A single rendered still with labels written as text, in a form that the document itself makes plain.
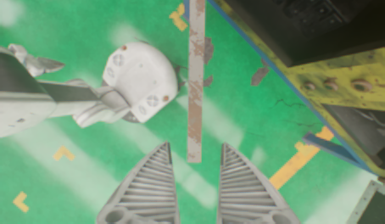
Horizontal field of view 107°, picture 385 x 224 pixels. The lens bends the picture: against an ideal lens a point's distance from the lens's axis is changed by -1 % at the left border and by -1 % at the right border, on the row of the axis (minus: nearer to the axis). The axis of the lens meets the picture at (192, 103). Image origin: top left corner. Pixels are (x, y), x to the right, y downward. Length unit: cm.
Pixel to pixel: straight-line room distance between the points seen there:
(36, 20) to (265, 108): 243
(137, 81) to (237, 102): 96
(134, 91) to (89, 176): 118
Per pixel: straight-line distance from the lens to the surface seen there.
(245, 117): 160
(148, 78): 124
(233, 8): 87
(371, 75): 69
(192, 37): 27
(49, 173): 235
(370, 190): 145
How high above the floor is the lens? 148
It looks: 84 degrees down
